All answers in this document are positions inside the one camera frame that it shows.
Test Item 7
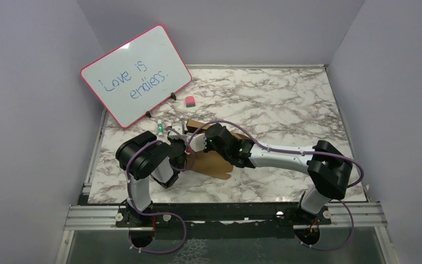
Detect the brown cardboard box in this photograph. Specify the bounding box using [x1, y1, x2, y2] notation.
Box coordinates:
[186, 119, 249, 180]

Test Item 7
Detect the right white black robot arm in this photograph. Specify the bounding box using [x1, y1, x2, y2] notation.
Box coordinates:
[204, 124, 353, 224]

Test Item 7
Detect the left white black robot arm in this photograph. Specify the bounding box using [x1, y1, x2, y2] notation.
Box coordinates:
[115, 131, 187, 226]

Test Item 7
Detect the green white glue stick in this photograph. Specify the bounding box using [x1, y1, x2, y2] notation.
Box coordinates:
[157, 120, 164, 136]

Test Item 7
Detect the pink whiteboard eraser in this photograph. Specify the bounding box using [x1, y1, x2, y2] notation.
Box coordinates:
[185, 96, 196, 108]

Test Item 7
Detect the pink framed whiteboard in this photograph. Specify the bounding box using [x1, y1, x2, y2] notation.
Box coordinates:
[80, 24, 192, 128]

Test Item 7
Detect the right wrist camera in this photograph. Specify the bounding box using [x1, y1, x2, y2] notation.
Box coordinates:
[186, 134, 207, 153]

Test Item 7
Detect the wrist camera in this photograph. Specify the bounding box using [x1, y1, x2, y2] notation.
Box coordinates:
[167, 123, 186, 136]
[186, 134, 207, 153]

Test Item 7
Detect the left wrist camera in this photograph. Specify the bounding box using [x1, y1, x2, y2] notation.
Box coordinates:
[167, 123, 186, 136]

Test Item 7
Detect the black metal base rail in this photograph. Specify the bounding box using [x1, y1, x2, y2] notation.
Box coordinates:
[115, 202, 331, 240]

